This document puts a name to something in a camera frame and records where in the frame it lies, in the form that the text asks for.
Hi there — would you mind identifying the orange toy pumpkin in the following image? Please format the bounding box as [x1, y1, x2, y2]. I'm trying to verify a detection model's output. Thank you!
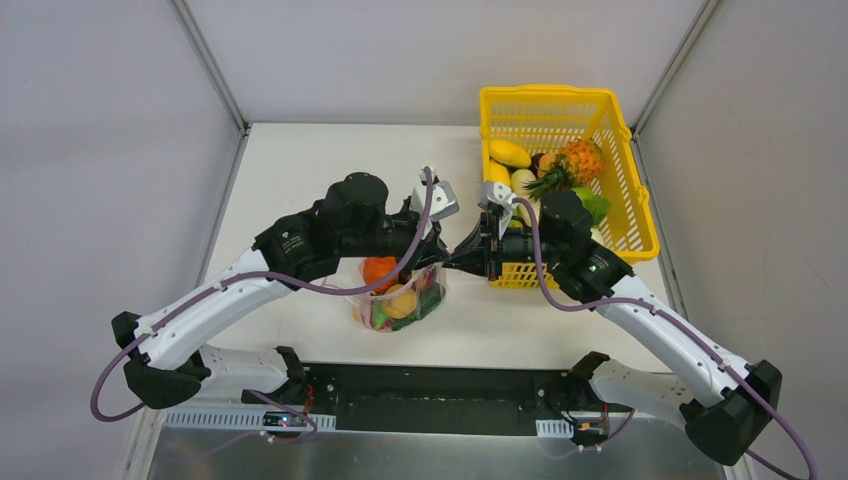
[361, 257, 398, 295]

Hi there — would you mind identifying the green toy bok choy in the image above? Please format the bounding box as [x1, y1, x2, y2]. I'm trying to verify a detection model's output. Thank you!
[391, 283, 446, 331]

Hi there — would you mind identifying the clear pink-dotted zip bag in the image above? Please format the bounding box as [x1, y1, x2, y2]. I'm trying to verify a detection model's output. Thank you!
[346, 264, 447, 333]

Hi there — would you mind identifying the yellow orange toy fruit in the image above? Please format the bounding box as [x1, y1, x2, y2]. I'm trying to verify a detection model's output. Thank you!
[383, 285, 418, 319]

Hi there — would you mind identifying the green toy cucumber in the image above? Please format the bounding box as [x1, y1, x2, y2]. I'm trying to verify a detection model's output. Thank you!
[370, 301, 394, 332]

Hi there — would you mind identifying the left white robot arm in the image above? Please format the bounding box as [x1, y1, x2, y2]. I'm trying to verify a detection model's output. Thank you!
[112, 170, 459, 409]

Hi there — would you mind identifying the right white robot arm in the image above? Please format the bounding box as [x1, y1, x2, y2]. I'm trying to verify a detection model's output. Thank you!
[450, 182, 782, 465]

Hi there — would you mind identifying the white toy daikon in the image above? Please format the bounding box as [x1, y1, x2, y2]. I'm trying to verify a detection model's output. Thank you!
[510, 169, 538, 225]

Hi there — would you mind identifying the green toy lime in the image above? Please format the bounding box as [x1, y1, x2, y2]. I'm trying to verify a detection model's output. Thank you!
[571, 186, 596, 210]

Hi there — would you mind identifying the peach toy fruit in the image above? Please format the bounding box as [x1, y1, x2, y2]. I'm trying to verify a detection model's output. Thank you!
[532, 152, 557, 179]

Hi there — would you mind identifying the white toy radish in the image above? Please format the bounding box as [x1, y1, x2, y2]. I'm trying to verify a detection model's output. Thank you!
[587, 194, 611, 246]

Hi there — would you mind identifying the yellow toy mango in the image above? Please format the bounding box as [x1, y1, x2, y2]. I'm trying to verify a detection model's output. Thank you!
[488, 139, 532, 169]

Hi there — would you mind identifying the toy pineapple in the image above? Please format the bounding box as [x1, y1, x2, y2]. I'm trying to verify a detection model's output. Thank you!
[529, 140, 606, 200]

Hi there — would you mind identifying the yellow plastic basket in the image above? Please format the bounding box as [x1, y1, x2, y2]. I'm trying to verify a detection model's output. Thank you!
[479, 85, 660, 264]

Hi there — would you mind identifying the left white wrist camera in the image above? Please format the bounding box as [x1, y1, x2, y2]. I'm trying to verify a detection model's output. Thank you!
[410, 167, 460, 222]

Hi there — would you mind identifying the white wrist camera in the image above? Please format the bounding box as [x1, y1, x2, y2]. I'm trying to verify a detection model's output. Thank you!
[410, 167, 460, 222]
[478, 180, 517, 238]

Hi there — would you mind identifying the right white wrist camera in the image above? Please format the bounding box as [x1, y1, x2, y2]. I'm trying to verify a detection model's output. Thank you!
[478, 180, 517, 238]

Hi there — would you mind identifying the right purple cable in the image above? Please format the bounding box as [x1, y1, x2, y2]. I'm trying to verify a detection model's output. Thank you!
[510, 195, 820, 480]

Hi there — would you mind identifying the purple cable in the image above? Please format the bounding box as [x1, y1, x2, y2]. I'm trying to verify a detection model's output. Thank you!
[510, 195, 820, 480]
[89, 165, 436, 424]

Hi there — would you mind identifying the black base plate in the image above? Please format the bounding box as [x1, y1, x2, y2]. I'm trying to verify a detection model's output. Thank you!
[268, 363, 623, 445]

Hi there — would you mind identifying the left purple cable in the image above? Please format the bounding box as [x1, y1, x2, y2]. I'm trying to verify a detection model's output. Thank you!
[89, 165, 436, 424]

